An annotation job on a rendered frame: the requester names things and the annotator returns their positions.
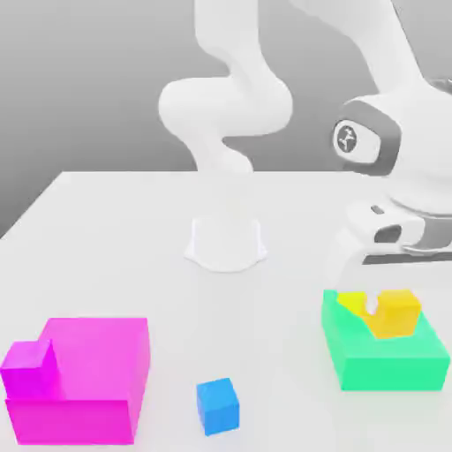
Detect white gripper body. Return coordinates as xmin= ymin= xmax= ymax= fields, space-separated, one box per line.
xmin=327 ymin=230 xmax=452 ymax=293

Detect large green box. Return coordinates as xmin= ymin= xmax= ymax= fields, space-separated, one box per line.
xmin=320 ymin=289 xmax=452 ymax=392

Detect small orange cube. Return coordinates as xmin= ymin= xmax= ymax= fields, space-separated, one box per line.
xmin=352 ymin=288 xmax=423 ymax=341

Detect small yellow cube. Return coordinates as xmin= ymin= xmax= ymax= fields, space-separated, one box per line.
xmin=335 ymin=290 xmax=369 ymax=316

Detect small magenta cube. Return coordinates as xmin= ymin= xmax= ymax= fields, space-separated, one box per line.
xmin=0 ymin=338 xmax=67 ymax=403

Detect small blue cube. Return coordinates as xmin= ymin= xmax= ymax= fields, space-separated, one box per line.
xmin=195 ymin=376 xmax=241 ymax=438

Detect large magenta box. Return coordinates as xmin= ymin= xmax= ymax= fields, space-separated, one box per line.
xmin=4 ymin=316 xmax=152 ymax=447

